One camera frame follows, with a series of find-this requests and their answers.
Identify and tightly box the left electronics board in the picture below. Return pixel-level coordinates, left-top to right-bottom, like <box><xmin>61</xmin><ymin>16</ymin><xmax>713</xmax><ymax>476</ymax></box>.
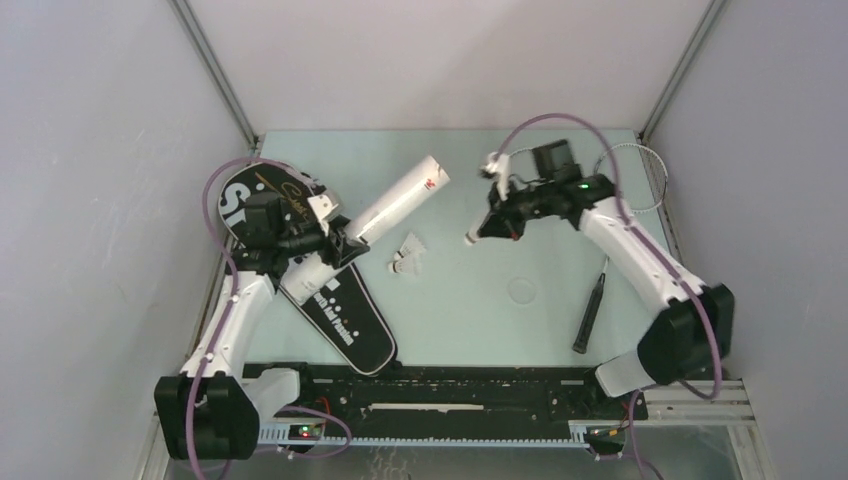
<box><xmin>288</xmin><ymin>423</ymin><xmax>325</xmax><ymax>442</ymax></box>

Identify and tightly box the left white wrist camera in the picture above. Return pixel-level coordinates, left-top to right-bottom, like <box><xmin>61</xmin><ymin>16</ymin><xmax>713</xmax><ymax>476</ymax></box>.
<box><xmin>307</xmin><ymin>190</ymin><xmax>342</xmax><ymax>235</ymax></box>

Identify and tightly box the white badminton racket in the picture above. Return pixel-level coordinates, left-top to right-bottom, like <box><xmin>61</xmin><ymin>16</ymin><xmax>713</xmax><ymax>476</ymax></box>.
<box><xmin>501</xmin><ymin>146</ymin><xmax>627</xmax><ymax>355</ymax></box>
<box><xmin>592</xmin><ymin>142</ymin><xmax>669</xmax><ymax>214</ymax></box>

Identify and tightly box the white shuttlecock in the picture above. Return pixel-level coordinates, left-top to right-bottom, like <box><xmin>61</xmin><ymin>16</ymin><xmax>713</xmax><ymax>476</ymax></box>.
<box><xmin>393</xmin><ymin>232</ymin><xmax>427</xmax><ymax>260</ymax></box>
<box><xmin>388</xmin><ymin>256</ymin><xmax>421</xmax><ymax>275</ymax></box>
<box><xmin>464</xmin><ymin>229</ymin><xmax>481</xmax><ymax>246</ymax></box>

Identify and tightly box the right electronics board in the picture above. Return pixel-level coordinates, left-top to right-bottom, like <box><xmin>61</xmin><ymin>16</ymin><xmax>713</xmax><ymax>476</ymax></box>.
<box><xmin>585</xmin><ymin>428</ymin><xmax>627</xmax><ymax>458</ymax></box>

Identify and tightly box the white shuttlecock tube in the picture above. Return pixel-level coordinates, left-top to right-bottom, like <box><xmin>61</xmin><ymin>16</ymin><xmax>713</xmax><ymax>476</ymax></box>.
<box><xmin>281</xmin><ymin>156</ymin><xmax>450</xmax><ymax>305</ymax></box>

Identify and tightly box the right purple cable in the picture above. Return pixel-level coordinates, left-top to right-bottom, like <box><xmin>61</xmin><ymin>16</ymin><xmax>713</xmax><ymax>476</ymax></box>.
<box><xmin>493</xmin><ymin>112</ymin><xmax>725</xmax><ymax>480</ymax></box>

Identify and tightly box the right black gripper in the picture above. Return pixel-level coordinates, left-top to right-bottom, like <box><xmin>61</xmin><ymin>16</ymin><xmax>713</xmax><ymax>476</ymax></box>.
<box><xmin>478</xmin><ymin>176</ymin><xmax>555</xmax><ymax>241</ymax></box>

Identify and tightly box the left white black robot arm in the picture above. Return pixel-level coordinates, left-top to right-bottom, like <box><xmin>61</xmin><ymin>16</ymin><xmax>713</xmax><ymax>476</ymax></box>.
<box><xmin>154</xmin><ymin>193</ymin><xmax>342</xmax><ymax>464</ymax></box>

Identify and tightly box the white shuttlecock bottom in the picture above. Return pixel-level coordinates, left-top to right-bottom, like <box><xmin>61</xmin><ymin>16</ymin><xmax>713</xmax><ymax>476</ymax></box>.
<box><xmin>464</xmin><ymin>229</ymin><xmax>481</xmax><ymax>246</ymax></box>

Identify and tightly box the clear round tube lid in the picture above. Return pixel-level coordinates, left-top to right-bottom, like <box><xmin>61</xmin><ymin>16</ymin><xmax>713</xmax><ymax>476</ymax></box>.
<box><xmin>507</xmin><ymin>277</ymin><xmax>537</xmax><ymax>305</ymax></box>

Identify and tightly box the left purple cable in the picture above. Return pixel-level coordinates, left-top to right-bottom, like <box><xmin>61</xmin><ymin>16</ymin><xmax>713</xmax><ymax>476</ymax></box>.
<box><xmin>184</xmin><ymin>157</ymin><xmax>313</xmax><ymax>480</ymax></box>

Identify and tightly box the right white badminton racket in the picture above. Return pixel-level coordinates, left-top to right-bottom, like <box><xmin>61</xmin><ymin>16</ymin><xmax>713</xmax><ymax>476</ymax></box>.
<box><xmin>592</xmin><ymin>142</ymin><xmax>669</xmax><ymax>214</ymax></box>

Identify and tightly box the electronics board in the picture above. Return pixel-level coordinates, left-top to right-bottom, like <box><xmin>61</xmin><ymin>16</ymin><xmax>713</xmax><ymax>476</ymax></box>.
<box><xmin>288</xmin><ymin>423</ymin><xmax>325</xmax><ymax>442</ymax></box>
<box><xmin>585</xmin><ymin>428</ymin><xmax>627</xmax><ymax>458</ymax></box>

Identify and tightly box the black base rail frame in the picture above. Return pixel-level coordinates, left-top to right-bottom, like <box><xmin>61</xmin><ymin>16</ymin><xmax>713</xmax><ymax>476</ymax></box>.
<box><xmin>158</xmin><ymin>360</ymin><xmax>757</xmax><ymax>458</ymax></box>

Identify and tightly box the purple cable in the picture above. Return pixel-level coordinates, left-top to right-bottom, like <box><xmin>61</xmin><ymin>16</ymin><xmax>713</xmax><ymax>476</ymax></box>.
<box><xmin>184</xmin><ymin>157</ymin><xmax>313</xmax><ymax>480</ymax></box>
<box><xmin>493</xmin><ymin>112</ymin><xmax>725</xmax><ymax>480</ymax></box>

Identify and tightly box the left white badminton racket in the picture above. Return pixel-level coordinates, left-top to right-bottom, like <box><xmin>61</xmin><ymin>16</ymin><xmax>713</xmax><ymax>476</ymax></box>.
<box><xmin>501</xmin><ymin>146</ymin><xmax>627</xmax><ymax>355</ymax></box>

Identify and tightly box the black racket cover bag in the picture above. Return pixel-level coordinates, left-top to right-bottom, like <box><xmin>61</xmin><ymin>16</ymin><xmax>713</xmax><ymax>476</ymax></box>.
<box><xmin>218</xmin><ymin>162</ymin><xmax>397</xmax><ymax>376</ymax></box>

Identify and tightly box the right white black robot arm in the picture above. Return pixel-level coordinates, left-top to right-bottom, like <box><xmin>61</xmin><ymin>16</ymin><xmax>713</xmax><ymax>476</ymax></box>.
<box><xmin>467</xmin><ymin>140</ymin><xmax>735</xmax><ymax>418</ymax></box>

